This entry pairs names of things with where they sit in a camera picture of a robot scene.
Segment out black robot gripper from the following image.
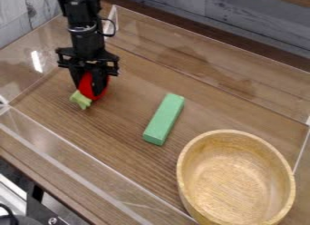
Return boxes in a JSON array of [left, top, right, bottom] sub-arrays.
[[56, 28, 120, 96]]

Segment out red plush strawberry toy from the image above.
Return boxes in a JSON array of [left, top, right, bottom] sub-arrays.
[[69, 73, 110, 110]]

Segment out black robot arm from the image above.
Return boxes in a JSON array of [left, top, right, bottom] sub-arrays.
[[56, 0, 120, 97]]

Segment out green rectangular block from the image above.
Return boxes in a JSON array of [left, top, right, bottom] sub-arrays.
[[143, 93, 186, 146]]

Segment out round wooden bowl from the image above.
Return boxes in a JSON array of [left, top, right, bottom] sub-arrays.
[[175, 130, 295, 225]]

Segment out clear acrylic corner bracket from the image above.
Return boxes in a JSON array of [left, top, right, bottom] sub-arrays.
[[102, 5, 119, 38]]

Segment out clear acrylic enclosure wall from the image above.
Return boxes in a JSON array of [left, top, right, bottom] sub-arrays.
[[0, 7, 310, 225]]

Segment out black metal table frame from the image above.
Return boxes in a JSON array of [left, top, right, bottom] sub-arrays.
[[27, 184, 87, 225]]

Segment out black cable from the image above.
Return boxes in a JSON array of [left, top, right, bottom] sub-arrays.
[[0, 202, 17, 225]]

